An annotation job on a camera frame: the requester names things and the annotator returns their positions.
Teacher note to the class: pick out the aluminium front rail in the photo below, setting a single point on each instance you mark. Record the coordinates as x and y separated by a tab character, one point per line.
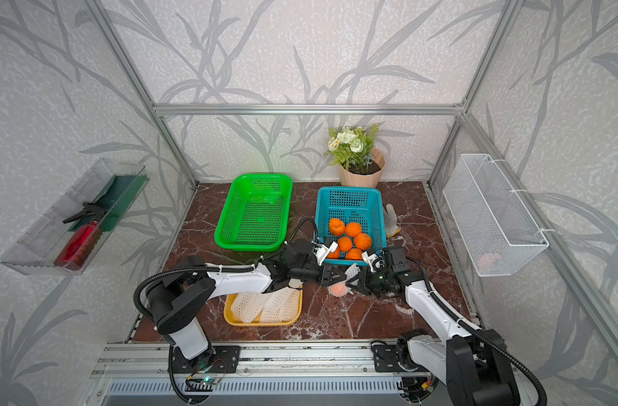
336	358

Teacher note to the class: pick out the yellow plastic tray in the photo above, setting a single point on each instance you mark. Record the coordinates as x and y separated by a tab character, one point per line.
274	299

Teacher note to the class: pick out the teal plastic basket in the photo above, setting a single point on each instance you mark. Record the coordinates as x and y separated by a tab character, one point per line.
353	218

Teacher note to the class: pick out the clear plastic wall bin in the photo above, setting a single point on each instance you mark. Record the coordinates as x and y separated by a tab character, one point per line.
67	237

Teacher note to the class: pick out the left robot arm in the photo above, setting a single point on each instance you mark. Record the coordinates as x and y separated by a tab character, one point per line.
171	300

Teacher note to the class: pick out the white wire mesh basket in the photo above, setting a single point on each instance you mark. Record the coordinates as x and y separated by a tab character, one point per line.
500	234

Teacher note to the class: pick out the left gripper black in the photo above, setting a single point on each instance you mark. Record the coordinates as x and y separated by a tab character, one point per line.
327	273

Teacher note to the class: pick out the potted white flower plant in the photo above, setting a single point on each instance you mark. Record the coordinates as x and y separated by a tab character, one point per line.
353	152

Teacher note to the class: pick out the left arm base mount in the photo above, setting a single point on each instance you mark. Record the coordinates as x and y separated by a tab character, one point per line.
222	359

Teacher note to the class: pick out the red black spray bottle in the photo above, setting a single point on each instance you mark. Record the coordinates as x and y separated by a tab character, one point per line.
82	243

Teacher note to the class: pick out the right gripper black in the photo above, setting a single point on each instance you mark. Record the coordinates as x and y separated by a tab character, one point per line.
363	285

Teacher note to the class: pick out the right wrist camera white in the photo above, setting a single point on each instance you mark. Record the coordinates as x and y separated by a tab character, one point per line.
373	259

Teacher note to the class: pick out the white yellow work glove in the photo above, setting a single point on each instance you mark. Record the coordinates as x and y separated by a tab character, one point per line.
390	219

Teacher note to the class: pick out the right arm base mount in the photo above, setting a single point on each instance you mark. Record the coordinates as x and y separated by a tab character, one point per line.
390	358

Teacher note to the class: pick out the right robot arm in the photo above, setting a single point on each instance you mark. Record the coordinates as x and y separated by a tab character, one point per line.
473	363

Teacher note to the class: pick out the green plastic basket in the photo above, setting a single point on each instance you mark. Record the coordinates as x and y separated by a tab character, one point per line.
255	214

